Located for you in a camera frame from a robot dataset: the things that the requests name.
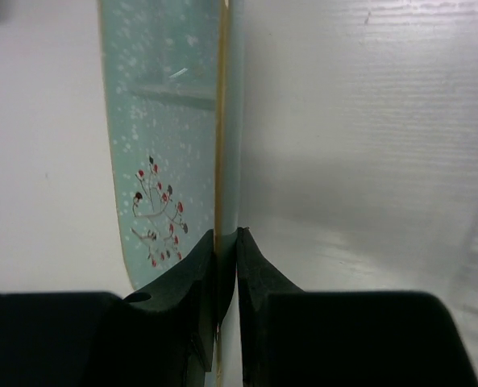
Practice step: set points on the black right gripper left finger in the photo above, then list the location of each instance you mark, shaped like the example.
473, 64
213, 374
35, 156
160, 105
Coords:
181, 301

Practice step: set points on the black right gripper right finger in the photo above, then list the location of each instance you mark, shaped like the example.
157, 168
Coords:
257, 280

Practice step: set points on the light blue patterned plate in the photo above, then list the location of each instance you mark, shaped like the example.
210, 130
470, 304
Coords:
173, 82

